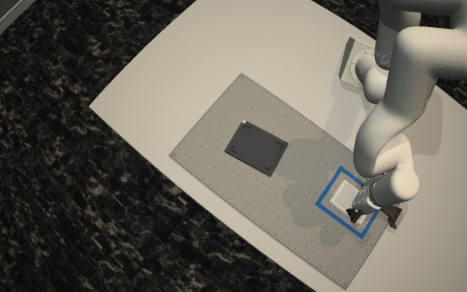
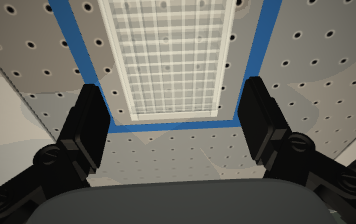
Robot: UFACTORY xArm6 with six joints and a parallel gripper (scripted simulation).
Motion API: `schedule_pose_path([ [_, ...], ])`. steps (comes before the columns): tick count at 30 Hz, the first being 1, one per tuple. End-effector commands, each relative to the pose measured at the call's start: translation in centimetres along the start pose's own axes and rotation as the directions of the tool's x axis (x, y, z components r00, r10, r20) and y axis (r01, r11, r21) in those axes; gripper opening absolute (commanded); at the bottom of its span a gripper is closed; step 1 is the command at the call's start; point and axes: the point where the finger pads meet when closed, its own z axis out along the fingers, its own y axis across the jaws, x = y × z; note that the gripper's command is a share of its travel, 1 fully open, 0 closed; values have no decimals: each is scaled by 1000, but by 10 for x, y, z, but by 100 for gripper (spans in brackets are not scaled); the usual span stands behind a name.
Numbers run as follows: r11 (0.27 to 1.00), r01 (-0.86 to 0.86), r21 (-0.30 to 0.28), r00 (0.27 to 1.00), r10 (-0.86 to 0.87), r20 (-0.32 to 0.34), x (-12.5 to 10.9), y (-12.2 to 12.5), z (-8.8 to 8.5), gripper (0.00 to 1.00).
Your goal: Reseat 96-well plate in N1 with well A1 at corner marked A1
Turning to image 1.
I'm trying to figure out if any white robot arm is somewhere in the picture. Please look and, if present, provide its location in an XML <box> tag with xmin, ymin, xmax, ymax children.
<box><xmin>350</xmin><ymin>0</ymin><xmax>467</xmax><ymax>229</ymax></box>

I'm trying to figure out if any blue tape outline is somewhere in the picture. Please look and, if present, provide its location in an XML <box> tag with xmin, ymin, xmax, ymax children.
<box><xmin>315</xmin><ymin>165</ymin><xmax>380</xmax><ymax>239</ymax></box>

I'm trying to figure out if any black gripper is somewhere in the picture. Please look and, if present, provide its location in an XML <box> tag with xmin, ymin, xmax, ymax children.
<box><xmin>346</xmin><ymin>174</ymin><xmax>384</xmax><ymax>223</ymax></box>

